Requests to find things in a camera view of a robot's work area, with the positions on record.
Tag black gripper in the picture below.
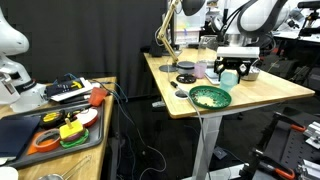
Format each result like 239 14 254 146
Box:
213 57 252 85

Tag translucent blue plastic cup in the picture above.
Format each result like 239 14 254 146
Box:
219 70 240 94

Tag translucent purple plastic cup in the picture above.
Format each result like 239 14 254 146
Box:
193 61 208 80

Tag green round plate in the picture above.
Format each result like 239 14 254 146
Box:
188 85 233 111

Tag orange red cup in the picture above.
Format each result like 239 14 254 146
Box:
87 86 109 108

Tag silver metal tin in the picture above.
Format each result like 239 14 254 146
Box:
241 65 262 82

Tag scattered dark coffee beans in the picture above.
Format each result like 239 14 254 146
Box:
191 86 230 109

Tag black office chair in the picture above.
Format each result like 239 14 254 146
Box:
259 33 280 66

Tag black round lid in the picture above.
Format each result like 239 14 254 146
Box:
175 73 198 85

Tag clear plastic storage drawers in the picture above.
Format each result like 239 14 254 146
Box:
172 7 202 46

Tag black orange bar clamp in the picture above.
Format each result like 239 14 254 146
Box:
272 111 307 133
239 148 297 180

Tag black speaker box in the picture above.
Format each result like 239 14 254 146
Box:
148 38 165 58

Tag white desk leg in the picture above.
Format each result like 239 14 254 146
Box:
181 114 248 180

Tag black power adapter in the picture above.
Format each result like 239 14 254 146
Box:
212 146 228 161

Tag black perforated breadboard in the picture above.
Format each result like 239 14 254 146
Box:
252 112 320 180

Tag white paper sheets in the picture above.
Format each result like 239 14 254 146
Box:
49 77 101 103

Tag dark metal baking tray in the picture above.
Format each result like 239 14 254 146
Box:
4 99 106 170

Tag white red round disc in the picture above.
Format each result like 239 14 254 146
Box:
74 107 100 129

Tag black curtain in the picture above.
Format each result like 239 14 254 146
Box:
0 0 168 98

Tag green ruffled toy piece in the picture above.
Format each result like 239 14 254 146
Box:
59 128 91 150

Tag black device yellow mark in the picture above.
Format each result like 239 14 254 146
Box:
45 78 85 99

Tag yellow toy block with peg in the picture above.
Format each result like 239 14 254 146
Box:
58 117 85 141

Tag black yellow tape measure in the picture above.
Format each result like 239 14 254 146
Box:
39 110 67 130

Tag orange tape roll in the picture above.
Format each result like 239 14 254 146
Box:
32 128 62 154

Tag dark blue notebook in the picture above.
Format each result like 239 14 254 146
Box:
0 115 42 160

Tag white bowl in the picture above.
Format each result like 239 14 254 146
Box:
0 166 20 180

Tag grey wrist camera bar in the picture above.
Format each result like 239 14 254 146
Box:
216 46 261 60

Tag white desk cable grommet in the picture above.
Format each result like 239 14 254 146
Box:
172 88 190 101

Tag grey cable with black plug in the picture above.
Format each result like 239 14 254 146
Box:
169 80 214 180

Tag black camera stand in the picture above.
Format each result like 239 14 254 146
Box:
296 0 320 38

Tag aluminium extrusion rail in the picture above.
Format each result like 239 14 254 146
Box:
304 120 320 150
297 158 320 180

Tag grey hanging cable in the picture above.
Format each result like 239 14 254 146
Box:
99 79 168 180

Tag blue cable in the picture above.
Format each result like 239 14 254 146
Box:
62 72 130 105

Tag metal wire strainer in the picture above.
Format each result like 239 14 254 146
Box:
37 154 93 180

